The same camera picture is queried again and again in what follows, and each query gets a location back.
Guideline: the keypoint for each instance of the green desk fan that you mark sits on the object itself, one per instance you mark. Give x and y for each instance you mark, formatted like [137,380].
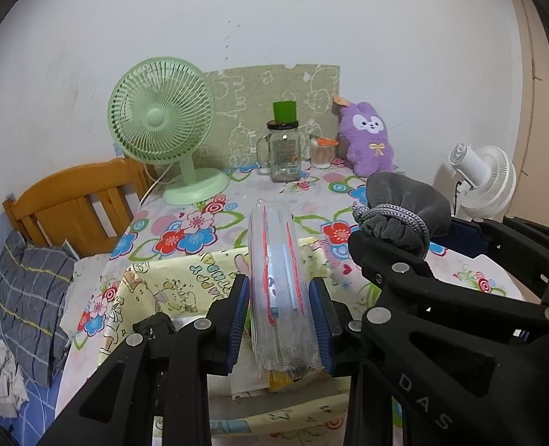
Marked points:
[156,116]

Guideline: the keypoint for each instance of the wooden bed headboard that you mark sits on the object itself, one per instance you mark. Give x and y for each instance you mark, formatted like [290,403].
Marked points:
[70,199]

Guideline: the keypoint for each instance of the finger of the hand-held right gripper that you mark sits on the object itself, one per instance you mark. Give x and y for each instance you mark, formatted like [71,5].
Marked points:
[469,237]
[395,297]

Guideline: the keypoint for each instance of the white blanket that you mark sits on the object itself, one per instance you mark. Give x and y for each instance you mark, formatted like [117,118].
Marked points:
[86,278]

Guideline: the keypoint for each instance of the white crumpled cloth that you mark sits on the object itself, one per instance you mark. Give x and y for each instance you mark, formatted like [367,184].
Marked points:
[0,371]

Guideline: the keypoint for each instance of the floral tablecloth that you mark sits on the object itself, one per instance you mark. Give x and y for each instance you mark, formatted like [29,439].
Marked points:
[302,195]

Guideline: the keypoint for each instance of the purple plush rabbit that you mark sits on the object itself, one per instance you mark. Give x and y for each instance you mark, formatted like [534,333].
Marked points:
[369,144]

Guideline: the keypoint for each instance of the yellow fabric storage box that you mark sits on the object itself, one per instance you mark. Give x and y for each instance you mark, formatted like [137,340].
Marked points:
[177,283]

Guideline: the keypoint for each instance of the white floor fan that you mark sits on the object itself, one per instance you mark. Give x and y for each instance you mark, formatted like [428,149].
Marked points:
[492,176]

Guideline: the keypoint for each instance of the grey plaid pillow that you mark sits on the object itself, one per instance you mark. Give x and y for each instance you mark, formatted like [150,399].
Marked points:
[28,288]

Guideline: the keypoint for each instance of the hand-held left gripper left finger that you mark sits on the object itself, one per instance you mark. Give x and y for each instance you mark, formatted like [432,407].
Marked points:
[237,330]

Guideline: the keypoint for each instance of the glass jar mug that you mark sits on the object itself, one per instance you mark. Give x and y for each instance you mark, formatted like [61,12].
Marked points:
[281,153]

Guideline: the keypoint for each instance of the clear packet with colourful contents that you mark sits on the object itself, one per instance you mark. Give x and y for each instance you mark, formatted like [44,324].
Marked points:
[279,288]

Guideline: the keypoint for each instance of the green plastic cup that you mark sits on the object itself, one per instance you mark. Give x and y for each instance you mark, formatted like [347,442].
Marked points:
[285,111]

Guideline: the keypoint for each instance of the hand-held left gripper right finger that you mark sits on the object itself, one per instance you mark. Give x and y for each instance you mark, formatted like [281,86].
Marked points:
[322,330]

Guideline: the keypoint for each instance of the small jar with orange lid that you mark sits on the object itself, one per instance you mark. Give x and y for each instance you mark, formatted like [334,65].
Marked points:
[322,155]

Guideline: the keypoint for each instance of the blue bed sheet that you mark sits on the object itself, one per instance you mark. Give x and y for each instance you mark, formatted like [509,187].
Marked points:
[37,409]

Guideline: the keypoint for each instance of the beige wooden door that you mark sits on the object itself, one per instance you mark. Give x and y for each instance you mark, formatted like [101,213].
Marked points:
[534,102]

